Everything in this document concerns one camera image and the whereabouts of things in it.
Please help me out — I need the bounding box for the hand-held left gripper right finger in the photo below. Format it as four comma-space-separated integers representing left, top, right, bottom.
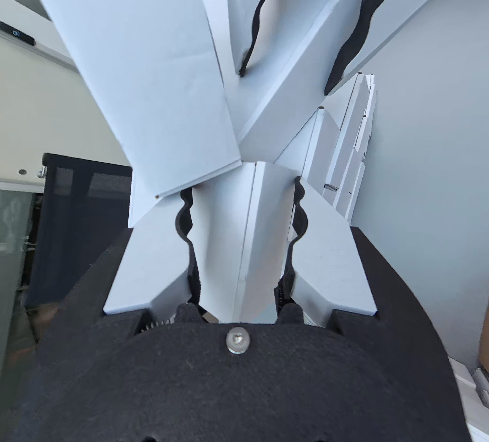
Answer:
283, 176, 379, 327

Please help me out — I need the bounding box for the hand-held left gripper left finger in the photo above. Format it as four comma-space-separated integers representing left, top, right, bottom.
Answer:
102, 188, 202, 316

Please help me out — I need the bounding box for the white cardboard box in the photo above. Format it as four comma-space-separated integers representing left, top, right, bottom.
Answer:
128, 161, 302, 325
15, 0, 244, 199
193, 0, 365, 164

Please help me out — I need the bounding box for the black office chair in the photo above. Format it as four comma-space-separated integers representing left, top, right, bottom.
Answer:
25, 152, 133, 309

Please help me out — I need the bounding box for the black camera bar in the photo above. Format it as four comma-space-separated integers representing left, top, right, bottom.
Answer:
0, 21, 37, 47

